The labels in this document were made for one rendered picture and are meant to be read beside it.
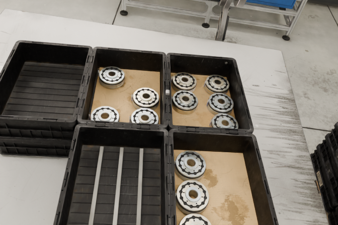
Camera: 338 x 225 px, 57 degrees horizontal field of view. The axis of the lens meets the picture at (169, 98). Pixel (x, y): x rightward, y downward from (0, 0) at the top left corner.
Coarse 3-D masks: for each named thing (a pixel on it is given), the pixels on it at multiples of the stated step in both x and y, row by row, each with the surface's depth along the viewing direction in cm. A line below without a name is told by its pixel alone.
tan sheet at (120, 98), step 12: (132, 72) 135; (144, 72) 135; (156, 72) 136; (96, 84) 127; (132, 84) 130; (144, 84) 130; (156, 84) 131; (96, 96) 123; (108, 96) 123; (120, 96) 124; (120, 108) 120; (132, 108) 121; (156, 108) 122; (120, 120) 116
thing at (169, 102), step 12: (168, 60) 127; (228, 60) 133; (168, 72) 123; (168, 84) 118; (240, 84) 123; (168, 96) 114; (168, 108) 110; (168, 120) 106; (240, 132) 107; (252, 132) 108
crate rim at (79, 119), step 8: (96, 48) 127; (104, 48) 128; (112, 48) 128; (120, 48) 129; (88, 72) 117; (88, 80) 116; (88, 88) 112; (80, 104) 106; (80, 112) 104; (80, 120) 102; (88, 120) 102
